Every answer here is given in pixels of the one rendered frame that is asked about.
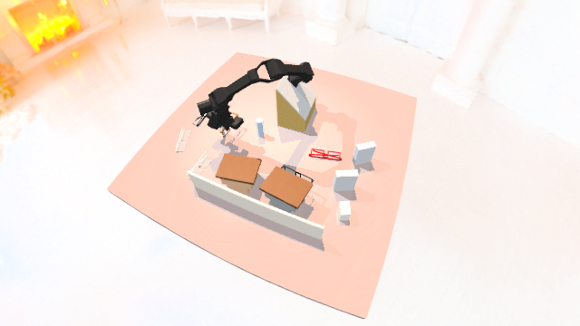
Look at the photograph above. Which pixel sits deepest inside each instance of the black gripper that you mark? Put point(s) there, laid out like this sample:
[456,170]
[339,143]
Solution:
[229,121]

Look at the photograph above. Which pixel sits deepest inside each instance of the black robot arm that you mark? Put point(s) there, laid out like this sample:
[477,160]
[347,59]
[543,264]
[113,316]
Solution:
[276,69]

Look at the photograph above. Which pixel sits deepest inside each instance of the light blue cylinder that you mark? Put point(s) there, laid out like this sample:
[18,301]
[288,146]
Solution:
[260,131]

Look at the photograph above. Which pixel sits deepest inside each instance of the long white flat panel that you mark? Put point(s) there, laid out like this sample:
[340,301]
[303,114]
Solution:
[259,208]

